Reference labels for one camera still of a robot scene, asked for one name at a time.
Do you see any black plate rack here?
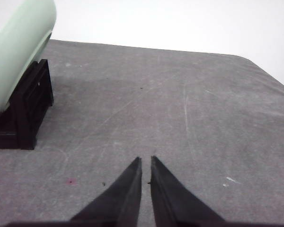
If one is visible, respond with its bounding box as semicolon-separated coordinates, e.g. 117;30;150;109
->
0;59;53;149

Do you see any green plate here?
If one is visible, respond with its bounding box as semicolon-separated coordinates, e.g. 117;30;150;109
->
0;0;56;115

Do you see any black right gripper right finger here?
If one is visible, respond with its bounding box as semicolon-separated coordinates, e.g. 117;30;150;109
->
151;156;225;227

